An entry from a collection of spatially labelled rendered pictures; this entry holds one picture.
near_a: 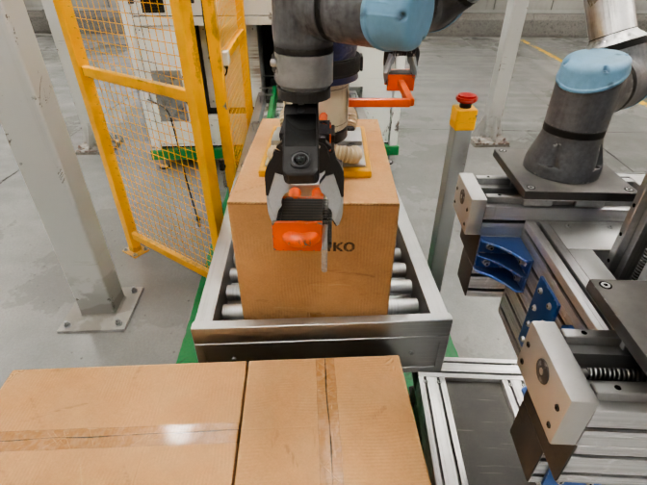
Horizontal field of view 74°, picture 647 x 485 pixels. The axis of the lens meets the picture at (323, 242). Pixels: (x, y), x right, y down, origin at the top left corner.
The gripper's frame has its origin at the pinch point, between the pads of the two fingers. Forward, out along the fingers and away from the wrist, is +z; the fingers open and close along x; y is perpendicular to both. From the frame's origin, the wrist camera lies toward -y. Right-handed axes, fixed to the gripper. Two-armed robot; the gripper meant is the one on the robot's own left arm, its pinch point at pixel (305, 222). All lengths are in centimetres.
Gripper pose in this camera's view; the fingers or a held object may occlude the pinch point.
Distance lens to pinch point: 67.1
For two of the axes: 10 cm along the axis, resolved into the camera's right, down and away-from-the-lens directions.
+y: 0.2, -5.6, 8.3
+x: -10.0, -0.2, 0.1
